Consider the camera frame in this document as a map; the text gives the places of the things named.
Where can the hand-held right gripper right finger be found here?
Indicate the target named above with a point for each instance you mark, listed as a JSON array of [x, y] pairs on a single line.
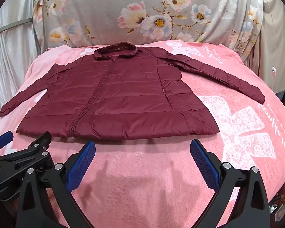
[[204, 163]]

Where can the maroon puffer jacket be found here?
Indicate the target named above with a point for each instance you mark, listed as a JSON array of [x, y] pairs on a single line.
[[109, 95]]

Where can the grey floral quilt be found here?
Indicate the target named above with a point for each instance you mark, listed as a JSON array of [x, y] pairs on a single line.
[[109, 9]]

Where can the white round device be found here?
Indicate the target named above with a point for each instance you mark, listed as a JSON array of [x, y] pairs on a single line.
[[273, 72]]

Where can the silver satin curtain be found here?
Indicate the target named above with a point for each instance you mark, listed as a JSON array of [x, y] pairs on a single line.
[[14, 52]]

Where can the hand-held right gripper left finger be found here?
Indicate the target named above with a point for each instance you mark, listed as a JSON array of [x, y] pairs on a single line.
[[82, 166]]

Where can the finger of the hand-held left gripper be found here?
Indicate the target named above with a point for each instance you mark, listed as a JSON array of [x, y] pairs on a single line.
[[41, 141], [4, 138]]

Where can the pink printed blanket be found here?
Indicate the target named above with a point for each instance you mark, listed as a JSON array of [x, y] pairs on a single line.
[[144, 171]]

